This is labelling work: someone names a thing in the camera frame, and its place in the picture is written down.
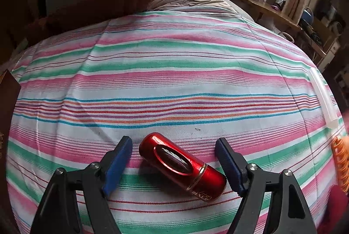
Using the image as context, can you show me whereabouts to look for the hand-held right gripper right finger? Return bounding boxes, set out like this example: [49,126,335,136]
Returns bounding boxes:
[215,138,318,234]

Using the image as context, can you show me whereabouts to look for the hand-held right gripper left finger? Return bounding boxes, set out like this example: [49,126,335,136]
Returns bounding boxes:
[30,136,133,234]

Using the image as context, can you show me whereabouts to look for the red metallic cylinder case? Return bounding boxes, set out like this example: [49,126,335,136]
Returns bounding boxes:
[139,132,227,202]

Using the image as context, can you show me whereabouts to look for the orange plastic toy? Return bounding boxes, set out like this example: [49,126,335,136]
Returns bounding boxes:
[331,136,349,177]

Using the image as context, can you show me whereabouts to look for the striped bedsheet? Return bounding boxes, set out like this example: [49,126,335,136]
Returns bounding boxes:
[5,11,347,234]

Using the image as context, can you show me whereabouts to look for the white plastic container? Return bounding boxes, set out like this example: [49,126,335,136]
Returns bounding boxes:
[309,67,339,129]

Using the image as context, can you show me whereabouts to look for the red garment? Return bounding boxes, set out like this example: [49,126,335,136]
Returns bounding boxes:
[318,183,349,234]

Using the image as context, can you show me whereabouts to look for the brown blanket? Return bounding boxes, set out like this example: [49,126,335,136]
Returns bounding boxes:
[26,0,159,45]

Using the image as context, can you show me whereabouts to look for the wooden shelf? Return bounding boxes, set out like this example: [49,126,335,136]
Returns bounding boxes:
[218,0,303,31]

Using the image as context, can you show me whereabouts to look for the blue round object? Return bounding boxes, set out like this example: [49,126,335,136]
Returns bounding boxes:
[300,9,314,26]

